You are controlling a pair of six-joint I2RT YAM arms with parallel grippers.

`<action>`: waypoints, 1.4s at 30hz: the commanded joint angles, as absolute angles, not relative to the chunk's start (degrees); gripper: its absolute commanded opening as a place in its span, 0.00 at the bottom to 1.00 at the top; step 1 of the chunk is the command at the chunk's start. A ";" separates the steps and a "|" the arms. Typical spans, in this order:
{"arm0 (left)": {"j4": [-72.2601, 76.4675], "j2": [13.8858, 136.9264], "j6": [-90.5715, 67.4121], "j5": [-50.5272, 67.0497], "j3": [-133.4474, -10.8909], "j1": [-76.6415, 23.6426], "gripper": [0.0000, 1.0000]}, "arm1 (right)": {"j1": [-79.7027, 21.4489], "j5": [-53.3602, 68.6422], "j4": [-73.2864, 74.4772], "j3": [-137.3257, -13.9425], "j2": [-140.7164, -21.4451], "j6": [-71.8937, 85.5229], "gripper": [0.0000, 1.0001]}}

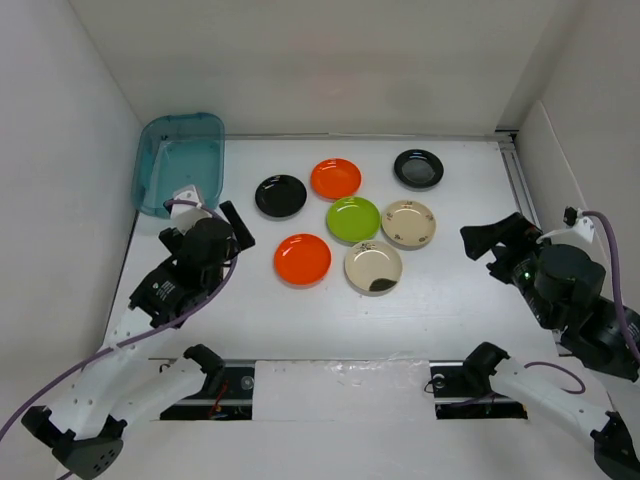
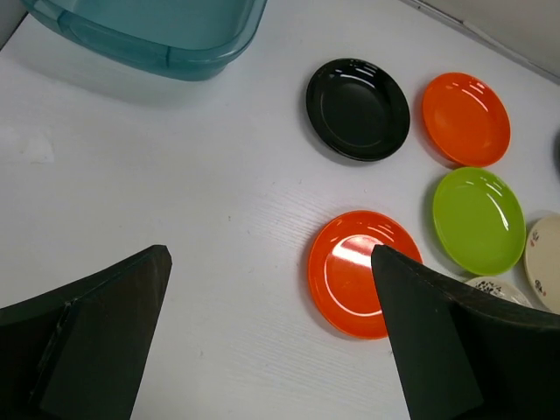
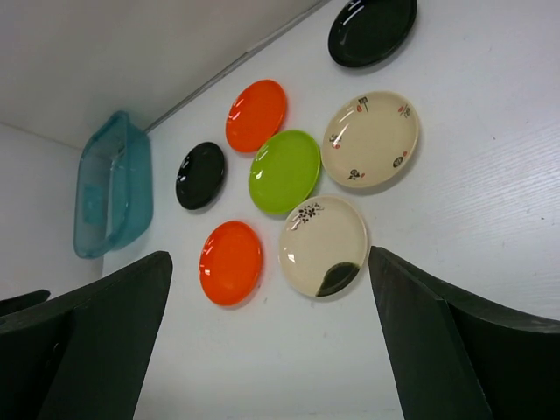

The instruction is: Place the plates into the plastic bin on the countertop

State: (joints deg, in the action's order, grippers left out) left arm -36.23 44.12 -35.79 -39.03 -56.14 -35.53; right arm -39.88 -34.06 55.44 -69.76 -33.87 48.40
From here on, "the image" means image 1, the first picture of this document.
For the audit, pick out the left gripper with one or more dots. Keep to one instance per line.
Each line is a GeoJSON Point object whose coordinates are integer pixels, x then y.
{"type": "Point", "coordinates": [243, 239]}

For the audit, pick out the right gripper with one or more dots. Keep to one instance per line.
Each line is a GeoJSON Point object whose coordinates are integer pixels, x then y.
{"type": "Point", "coordinates": [514, 230]}

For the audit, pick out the orange plate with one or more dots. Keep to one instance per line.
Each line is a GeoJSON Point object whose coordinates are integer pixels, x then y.
{"type": "Point", "coordinates": [335, 178]}
{"type": "Point", "coordinates": [302, 259]}

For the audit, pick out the green plate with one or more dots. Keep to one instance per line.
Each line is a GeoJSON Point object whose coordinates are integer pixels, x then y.
{"type": "Point", "coordinates": [353, 219]}

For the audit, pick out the cream plate dark spot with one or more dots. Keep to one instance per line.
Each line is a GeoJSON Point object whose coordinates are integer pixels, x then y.
{"type": "Point", "coordinates": [373, 267]}

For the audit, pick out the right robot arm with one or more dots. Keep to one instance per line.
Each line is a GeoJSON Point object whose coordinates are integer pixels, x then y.
{"type": "Point", "coordinates": [570, 294]}

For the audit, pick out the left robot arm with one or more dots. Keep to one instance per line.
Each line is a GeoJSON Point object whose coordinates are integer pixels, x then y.
{"type": "Point", "coordinates": [83, 414]}

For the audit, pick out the teal plastic bin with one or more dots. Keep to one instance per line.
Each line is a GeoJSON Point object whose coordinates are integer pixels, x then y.
{"type": "Point", "coordinates": [176, 151]}

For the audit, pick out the cream floral plate right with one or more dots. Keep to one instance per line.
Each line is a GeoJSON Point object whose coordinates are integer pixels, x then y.
{"type": "Point", "coordinates": [409, 223]}

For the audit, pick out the black plate grey centre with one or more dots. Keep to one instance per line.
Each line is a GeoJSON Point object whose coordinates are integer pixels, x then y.
{"type": "Point", "coordinates": [418, 169]}

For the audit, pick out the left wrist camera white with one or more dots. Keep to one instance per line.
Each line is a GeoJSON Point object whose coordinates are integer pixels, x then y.
{"type": "Point", "coordinates": [187, 204]}

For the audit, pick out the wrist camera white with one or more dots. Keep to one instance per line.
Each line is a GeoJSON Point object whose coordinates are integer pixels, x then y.
{"type": "Point", "coordinates": [187, 204]}
{"type": "Point", "coordinates": [576, 224]}

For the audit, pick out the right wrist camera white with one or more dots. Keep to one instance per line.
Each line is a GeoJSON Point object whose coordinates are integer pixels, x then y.
{"type": "Point", "coordinates": [576, 224]}

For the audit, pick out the aluminium rail right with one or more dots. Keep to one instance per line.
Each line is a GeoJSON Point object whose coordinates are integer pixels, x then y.
{"type": "Point", "coordinates": [507, 147]}

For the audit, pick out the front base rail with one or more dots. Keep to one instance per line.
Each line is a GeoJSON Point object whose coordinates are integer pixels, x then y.
{"type": "Point", "coordinates": [342, 391]}

